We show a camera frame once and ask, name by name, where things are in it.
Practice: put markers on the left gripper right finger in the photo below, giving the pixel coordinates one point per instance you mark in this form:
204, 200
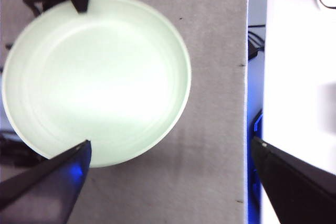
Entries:
302, 195

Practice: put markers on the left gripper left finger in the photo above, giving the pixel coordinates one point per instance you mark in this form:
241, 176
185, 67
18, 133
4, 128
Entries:
39, 197

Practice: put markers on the pale green round plate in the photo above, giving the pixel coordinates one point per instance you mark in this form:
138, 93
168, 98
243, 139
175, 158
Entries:
99, 77

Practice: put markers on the blue metal frame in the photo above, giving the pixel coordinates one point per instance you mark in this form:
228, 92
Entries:
252, 187

